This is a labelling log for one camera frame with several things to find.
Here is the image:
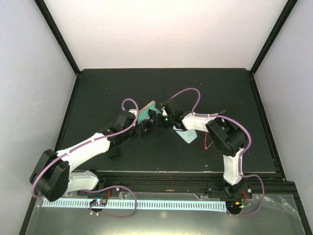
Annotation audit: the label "grey glasses case green lining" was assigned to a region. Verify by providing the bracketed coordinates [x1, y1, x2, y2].
[137, 100, 156, 124]

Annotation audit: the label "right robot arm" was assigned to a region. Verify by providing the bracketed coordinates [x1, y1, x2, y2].
[155, 98, 250, 197]

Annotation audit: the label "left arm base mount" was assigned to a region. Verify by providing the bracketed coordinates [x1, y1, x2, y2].
[77, 185, 121, 215]

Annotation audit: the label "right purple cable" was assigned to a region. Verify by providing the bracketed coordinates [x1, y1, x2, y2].
[171, 88, 252, 177]

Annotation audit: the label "red thin-frame glasses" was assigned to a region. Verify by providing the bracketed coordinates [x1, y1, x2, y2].
[204, 132, 213, 150]

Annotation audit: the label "black sunglasses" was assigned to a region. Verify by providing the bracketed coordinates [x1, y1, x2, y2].
[142, 109, 157, 128]

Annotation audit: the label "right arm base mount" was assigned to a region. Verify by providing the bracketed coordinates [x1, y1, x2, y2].
[207, 180, 253, 215]

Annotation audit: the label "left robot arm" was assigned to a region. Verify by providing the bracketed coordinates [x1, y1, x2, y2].
[29, 109, 157, 202]

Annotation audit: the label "white slotted cable duct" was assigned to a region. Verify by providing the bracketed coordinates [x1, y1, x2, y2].
[41, 198, 227, 212]

